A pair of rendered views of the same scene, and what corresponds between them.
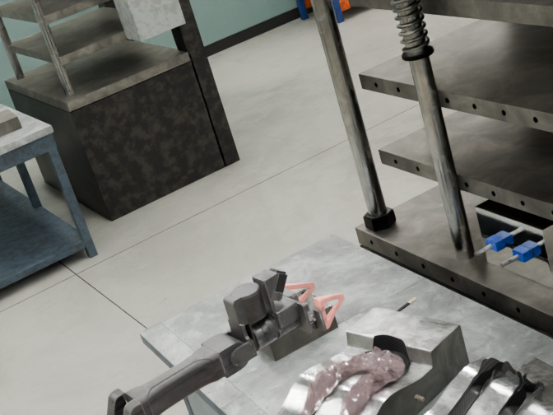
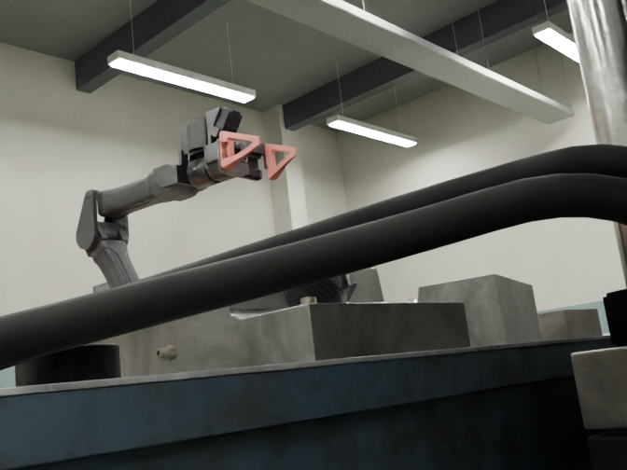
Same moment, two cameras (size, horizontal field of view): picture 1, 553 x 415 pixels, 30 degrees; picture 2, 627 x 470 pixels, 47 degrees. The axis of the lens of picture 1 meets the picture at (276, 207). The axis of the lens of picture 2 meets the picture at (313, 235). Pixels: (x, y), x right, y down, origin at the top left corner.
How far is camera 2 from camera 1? 231 cm
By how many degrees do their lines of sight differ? 73
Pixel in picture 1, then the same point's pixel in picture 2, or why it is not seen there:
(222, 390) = not seen: hidden behind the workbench
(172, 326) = not seen: hidden behind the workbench
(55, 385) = not seen: outside the picture
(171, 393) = (120, 195)
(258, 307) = (192, 135)
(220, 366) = (150, 183)
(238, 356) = (162, 176)
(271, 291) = (210, 125)
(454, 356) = (470, 320)
